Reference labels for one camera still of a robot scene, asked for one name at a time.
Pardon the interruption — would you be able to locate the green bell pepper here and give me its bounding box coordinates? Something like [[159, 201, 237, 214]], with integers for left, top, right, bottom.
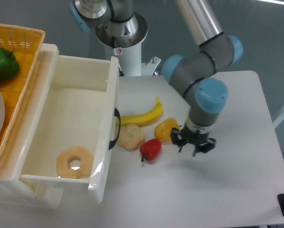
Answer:
[[0, 47, 20, 82]]

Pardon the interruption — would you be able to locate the beige donut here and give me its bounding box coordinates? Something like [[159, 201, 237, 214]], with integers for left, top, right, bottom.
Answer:
[[56, 146, 94, 179]]

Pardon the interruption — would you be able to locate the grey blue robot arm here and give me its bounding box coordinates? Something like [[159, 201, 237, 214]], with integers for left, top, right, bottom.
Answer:
[[69, 0, 243, 153]]

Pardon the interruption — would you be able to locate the white drawer cabinet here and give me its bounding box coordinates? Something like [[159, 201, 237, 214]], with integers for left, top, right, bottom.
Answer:
[[0, 44, 63, 209]]

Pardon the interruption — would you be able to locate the red bell pepper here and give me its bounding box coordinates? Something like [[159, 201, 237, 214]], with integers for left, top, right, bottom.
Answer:
[[139, 139, 162, 162]]

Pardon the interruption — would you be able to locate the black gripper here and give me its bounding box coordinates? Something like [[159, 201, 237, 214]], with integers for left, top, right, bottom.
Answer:
[[170, 124, 216, 156]]

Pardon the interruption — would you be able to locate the yellow banana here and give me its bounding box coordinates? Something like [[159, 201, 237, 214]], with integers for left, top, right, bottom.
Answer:
[[116, 97, 163, 127]]

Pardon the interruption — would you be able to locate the beige cream puff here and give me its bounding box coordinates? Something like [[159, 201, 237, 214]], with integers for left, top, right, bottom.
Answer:
[[118, 124, 145, 150]]

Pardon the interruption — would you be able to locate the orange woven basket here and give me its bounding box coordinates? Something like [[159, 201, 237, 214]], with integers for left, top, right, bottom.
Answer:
[[0, 24, 45, 157]]

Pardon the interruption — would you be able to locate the yellow bell pepper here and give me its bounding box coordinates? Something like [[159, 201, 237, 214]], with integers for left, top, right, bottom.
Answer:
[[154, 117, 181, 142]]

